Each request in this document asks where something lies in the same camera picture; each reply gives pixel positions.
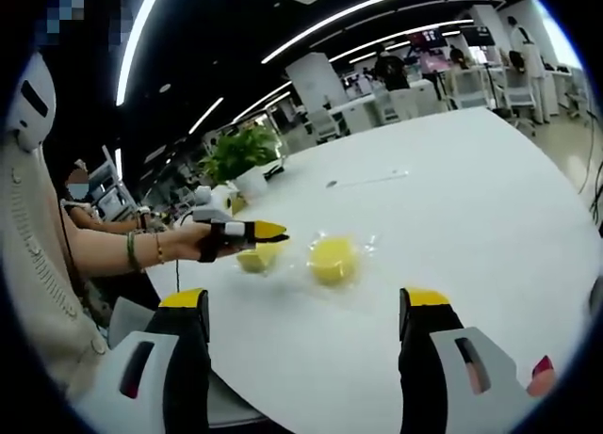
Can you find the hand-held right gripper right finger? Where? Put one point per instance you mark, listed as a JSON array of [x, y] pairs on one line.
[[424, 340]]

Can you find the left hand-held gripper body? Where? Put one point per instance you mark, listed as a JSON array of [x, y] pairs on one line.
[[221, 217]]

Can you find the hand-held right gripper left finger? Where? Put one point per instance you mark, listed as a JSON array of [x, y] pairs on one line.
[[188, 340]]

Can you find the rectangular yellow silicone block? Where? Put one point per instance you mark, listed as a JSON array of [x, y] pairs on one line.
[[254, 261]]

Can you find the round yellow silicone block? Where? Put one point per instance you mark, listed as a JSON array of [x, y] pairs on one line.
[[332, 262]]

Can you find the person's left hand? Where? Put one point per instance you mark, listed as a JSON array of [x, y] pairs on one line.
[[186, 243]]

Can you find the person's right hand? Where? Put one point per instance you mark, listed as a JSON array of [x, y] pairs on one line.
[[542, 380]]

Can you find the yellow tissue box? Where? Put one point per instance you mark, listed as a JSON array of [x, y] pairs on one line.
[[238, 203]]

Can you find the small black device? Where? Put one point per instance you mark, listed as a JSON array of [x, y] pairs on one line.
[[274, 170]]

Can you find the green potted plant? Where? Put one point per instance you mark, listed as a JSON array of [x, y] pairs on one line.
[[240, 154]]

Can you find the thin stick on table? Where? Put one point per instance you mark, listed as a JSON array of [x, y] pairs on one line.
[[367, 179]]

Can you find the white office chair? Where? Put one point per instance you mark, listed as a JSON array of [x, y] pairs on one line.
[[324, 123]]

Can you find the ceiling light strip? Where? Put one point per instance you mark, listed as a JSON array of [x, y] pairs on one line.
[[136, 43], [377, 10]]

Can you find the white chest device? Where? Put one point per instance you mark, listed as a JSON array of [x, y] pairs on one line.
[[30, 100]]

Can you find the red wall screen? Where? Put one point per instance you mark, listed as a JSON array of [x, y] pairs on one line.
[[426, 39]]

